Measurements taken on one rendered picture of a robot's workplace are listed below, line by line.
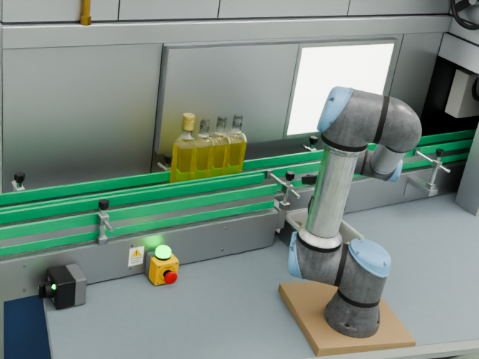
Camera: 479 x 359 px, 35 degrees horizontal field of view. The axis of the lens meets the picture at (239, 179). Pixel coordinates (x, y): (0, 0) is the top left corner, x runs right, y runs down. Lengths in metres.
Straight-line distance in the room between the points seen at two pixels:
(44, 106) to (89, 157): 0.23
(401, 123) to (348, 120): 0.12
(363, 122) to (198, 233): 0.67
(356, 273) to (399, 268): 0.49
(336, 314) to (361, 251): 0.19
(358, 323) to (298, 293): 0.22
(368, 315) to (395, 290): 0.31
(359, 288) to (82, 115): 0.92
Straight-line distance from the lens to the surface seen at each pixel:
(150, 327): 2.00
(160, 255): 2.12
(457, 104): 3.08
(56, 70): 2.15
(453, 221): 2.83
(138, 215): 2.10
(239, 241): 2.31
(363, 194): 2.69
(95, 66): 2.19
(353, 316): 2.04
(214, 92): 2.36
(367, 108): 1.77
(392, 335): 2.11
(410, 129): 1.81
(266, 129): 2.53
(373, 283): 1.99
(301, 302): 2.13
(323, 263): 1.97
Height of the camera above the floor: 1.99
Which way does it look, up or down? 26 degrees down
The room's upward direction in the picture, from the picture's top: 9 degrees clockwise
